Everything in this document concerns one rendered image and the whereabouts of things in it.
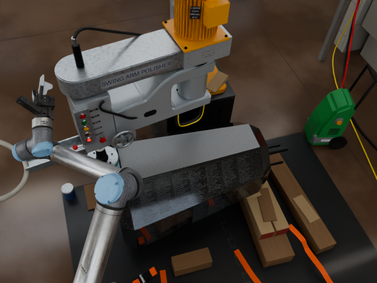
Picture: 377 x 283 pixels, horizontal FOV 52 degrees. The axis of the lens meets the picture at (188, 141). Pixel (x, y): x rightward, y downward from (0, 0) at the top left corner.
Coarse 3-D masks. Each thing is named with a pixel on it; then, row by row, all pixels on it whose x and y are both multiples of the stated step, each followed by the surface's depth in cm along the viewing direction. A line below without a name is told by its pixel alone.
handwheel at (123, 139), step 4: (120, 132) 225; (124, 132) 225; (128, 132) 227; (132, 132) 229; (116, 136) 225; (120, 136) 230; (124, 136) 230; (132, 136) 232; (112, 140) 226; (116, 140) 228; (120, 140) 229; (124, 140) 230; (132, 140) 235; (112, 144) 228; (124, 144) 234; (128, 144) 236; (120, 148) 235
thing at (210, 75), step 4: (216, 68) 334; (212, 72) 331; (216, 72) 331; (208, 76) 327; (212, 76) 328; (208, 80) 325; (224, 84) 323; (220, 88) 320; (224, 88) 320; (212, 92) 317; (216, 92) 319; (220, 92) 320
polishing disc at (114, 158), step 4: (108, 148) 265; (112, 148) 266; (92, 152) 263; (108, 152) 263; (112, 152) 264; (116, 152) 264; (92, 156) 261; (108, 156) 261; (112, 156) 262; (116, 156) 262; (104, 160) 258; (108, 160) 259; (112, 160) 260; (116, 160) 260; (112, 164) 258; (116, 164) 259
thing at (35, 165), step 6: (72, 138) 240; (78, 138) 242; (66, 144) 241; (72, 144) 242; (78, 144) 242; (78, 150) 234; (84, 150) 236; (30, 162) 232; (36, 162) 232; (42, 162) 227; (48, 162) 229; (54, 162) 232; (30, 168) 225; (36, 168) 228; (42, 168) 230
